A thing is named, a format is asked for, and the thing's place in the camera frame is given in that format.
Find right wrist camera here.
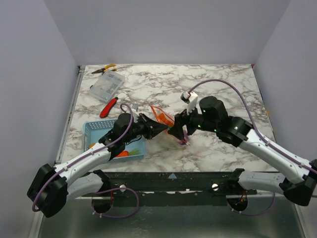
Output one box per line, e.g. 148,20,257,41
181,91,198,115

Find yellow handled pliers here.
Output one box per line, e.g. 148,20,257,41
92,64,117,74

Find purple cable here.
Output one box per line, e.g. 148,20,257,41
184,78,317,216
31,103,139,219

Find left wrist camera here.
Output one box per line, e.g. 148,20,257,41
131,104,139,115

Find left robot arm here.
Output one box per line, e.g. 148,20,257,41
27,113,168,217

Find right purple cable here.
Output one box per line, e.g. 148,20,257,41
184,78,317,216

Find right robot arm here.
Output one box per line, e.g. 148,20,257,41
168,96,317,206

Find red utility knife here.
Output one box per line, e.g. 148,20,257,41
99,97,118,119

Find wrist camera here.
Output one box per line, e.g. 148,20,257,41
181,91,198,115
131,104,139,115

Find clear zip top bag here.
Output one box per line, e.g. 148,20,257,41
150,105,190,149

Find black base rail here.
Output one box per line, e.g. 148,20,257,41
92,169,257,212

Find clear plastic screw box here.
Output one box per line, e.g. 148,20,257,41
88,71,126,103

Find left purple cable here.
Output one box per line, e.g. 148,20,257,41
31,103,139,219

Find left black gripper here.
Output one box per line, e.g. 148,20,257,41
124,113,168,143

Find orange carrot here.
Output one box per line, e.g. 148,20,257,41
117,149,140,157

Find blue plastic basket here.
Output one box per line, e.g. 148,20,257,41
81,119,146,163

